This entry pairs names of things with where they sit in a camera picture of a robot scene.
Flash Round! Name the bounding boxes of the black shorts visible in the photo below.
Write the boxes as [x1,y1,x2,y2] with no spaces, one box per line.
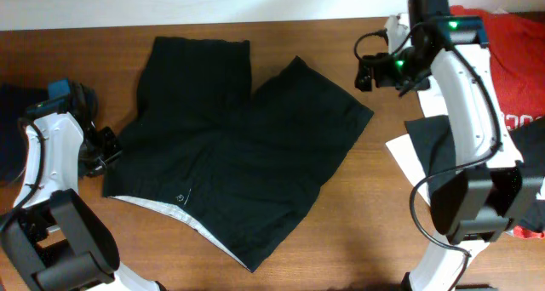
[103,37,373,271]

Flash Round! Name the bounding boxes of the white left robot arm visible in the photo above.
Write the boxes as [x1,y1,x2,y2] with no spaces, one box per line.
[1,79,164,291]

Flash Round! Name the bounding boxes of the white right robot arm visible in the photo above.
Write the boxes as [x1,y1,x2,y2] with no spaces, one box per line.
[355,0,544,290]

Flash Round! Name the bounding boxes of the white garment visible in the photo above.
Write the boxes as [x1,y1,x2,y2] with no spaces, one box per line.
[385,14,456,205]

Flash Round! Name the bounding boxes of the black printed garment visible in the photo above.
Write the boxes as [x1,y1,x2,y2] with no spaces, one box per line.
[404,114,545,240]

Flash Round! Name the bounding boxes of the folded navy blue garment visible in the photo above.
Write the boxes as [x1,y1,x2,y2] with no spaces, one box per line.
[1,83,48,183]

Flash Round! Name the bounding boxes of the red shirt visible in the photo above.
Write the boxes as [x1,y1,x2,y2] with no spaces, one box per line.
[450,6,544,130]

